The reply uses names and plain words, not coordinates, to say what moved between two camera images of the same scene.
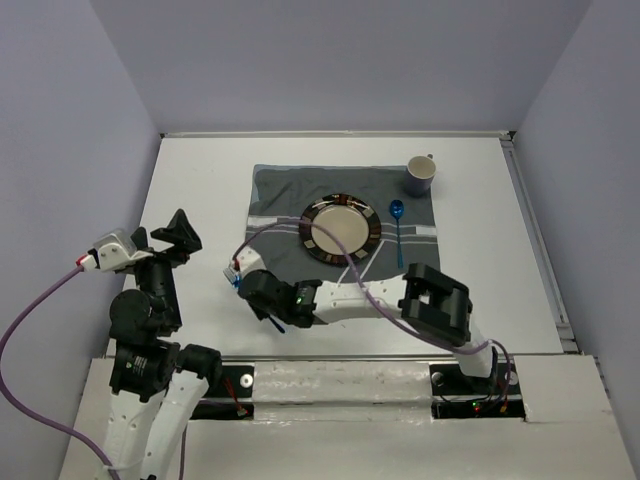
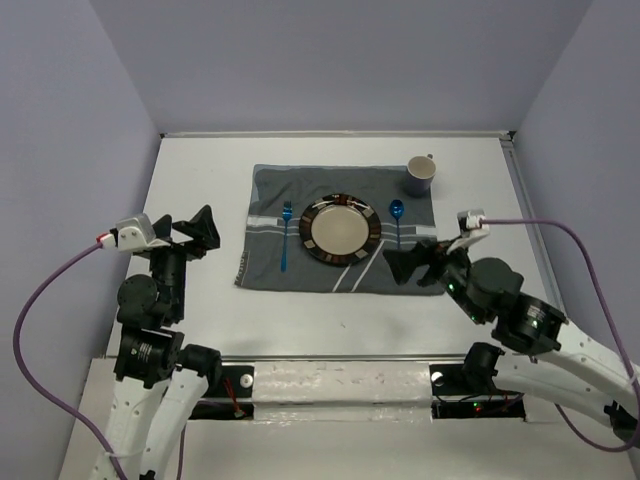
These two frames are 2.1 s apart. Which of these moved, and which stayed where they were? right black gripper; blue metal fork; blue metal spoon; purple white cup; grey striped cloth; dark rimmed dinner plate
Moved: blue metal fork; right black gripper
Stayed: dark rimmed dinner plate; grey striped cloth; purple white cup; blue metal spoon
